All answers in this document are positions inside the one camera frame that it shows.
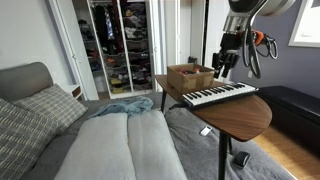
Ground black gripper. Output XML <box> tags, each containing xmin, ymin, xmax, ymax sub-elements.
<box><xmin>212</xmin><ymin>32</ymin><xmax>242</xmax><ymax>80</ymax></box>

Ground black piano keyboard white keys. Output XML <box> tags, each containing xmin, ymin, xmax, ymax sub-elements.
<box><xmin>181</xmin><ymin>82</ymin><xmax>260</xmax><ymax>111</ymax></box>

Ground taped cardboard box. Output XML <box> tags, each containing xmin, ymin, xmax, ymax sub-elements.
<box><xmin>166</xmin><ymin>63</ymin><xmax>216</xmax><ymax>95</ymax></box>

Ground wooden side table black legs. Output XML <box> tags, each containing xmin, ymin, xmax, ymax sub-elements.
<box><xmin>154</xmin><ymin>73</ymin><xmax>273</xmax><ymax>180</ymax></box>

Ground small white flat device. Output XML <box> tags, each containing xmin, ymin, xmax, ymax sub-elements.
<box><xmin>198</xmin><ymin>124</ymin><xmax>214</xmax><ymax>137</ymax></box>

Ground black low bench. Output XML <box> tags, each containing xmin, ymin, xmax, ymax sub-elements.
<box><xmin>256</xmin><ymin>85</ymin><xmax>320</xmax><ymax>158</ymax></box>

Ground white framed picture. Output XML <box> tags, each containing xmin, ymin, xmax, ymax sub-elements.
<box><xmin>287</xmin><ymin>0</ymin><xmax>320</xmax><ymax>49</ymax></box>

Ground grey rug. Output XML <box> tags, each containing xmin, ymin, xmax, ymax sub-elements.
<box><xmin>164</xmin><ymin>106</ymin><xmax>298</xmax><ymax>180</ymax></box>

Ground blue grey crumpled blanket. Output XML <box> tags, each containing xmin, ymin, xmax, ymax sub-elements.
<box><xmin>88</xmin><ymin>95</ymin><xmax>155</xmax><ymax>119</ymax></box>

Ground light grey cushion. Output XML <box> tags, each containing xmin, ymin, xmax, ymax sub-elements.
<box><xmin>127</xmin><ymin>109</ymin><xmax>188</xmax><ymax>180</ymax></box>
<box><xmin>53</xmin><ymin>112</ymin><xmax>138</xmax><ymax>180</ymax></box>

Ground hanging dark clothes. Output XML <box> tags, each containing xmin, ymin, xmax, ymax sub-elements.
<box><xmin>90</xmin><ymin>2</ymin><xmax>125</xmax><ymax>57</ymax></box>

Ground white open wardrobe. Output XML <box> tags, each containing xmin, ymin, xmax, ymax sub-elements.
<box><xmin>45</xmin><ymin>0</ymin><xmax>208</xmax><ymax>101</ymax></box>

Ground white nightstand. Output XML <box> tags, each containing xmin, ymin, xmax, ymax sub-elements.
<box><xmin>60</xmin><ymin>83</ymin><xmax>84</xmax><ymax>101</ymax></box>

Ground small plaid pillow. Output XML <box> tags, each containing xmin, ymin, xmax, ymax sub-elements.
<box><xmin>11</xmin><ymin>83</ymin><xmax>89</xmax><ymax>135</ymax></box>

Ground large plaid pillow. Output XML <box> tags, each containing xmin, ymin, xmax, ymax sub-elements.
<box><xmin>0</xmin><ymin>97</ymin><xmax>60</xmax><ymax>180</ymax></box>

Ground long black robot cable loop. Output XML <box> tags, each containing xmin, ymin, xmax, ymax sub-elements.
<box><xmin>241</xmin><ymin>0</ymin><xmax>268</xmax><ymax>80</ymax></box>

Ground black cable loop orange clip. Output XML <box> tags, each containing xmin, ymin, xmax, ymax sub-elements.
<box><xmin>251</xmin><ymin>29</ymin><xmax>279</xmax><ymax>61</ymax></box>

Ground black keyboard cable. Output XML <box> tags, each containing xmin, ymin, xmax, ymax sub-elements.
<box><xmin>168</xmin><ymin>102</ymin><xmax>188</xmax><ymax>111</ymax></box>

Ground wire basket drawer stack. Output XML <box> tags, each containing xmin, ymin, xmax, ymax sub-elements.
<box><xmin>119</xmin><ymin>0</ymin><xmax>155</xmax><ymax>92</ymax></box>

